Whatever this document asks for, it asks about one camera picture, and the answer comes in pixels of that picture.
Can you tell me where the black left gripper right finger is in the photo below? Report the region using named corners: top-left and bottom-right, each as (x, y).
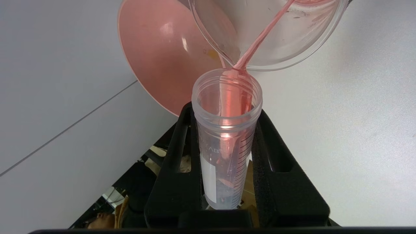
top-left (252, 109), bottom-right (331, 228)

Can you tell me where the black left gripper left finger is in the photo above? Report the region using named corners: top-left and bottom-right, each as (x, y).
top-left (144, 102), bottom-right (204, 228)

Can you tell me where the test tube with red pigment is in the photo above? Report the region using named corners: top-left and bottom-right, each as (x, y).
top-left (191, 68), bottom-right (263, 210)

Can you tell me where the pink plastic bowl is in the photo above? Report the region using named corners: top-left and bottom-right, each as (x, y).
top-left (117, 0), bottom-right (235, 117)

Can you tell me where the clear glass beaker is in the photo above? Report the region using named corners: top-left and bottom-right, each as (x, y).
top-left (187, 0), bottom-right (350, 72)

